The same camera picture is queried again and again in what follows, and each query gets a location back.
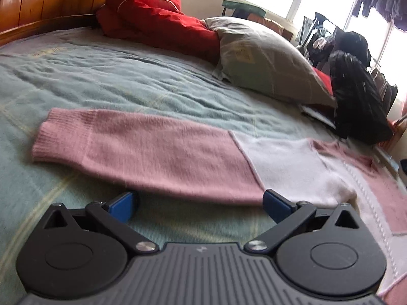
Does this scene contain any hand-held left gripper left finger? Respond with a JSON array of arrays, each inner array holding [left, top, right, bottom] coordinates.
[[44, 191, 159, 255]]

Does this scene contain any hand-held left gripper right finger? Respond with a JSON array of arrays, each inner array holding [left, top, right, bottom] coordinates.
[[243, 189, 362, 256]]

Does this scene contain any pink and white sweater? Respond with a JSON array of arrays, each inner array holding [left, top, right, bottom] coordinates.
[[31, 108, 407, 305]]

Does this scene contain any metal clothes rack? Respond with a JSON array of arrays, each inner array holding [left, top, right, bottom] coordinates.
[[299, 13, 398, 70]]

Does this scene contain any black backpack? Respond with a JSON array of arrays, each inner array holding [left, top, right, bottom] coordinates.
[[300, 51, 395, 145]]

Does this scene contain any grey pillow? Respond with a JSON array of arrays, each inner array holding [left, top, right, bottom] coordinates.
[[203, 17, 338, 107]]

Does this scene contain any orange curtain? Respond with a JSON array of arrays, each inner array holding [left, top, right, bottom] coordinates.
[[394, 98, 407, 134]]

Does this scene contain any black coat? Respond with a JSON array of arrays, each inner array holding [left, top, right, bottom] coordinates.
[[382, 73, 399, 116]]

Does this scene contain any black jacket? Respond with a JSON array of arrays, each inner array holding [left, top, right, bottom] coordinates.
[[339, 31, 371, 67]]

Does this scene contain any cardboard box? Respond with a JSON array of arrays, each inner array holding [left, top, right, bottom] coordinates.
[[246, 13, 293, 42]]

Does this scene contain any red folded quilt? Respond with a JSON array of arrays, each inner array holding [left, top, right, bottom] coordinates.
[[95, 0, 223, 67]]

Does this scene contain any green box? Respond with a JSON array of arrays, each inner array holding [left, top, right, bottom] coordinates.
[[221, 0, 266, 16]]

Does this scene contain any wooden headboard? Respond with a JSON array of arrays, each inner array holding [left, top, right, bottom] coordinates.
[[0, 0, 128, 47]]

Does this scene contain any row of hanging dark laundry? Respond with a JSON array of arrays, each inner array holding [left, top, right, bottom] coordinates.
[[264, 0, 407, 32]]

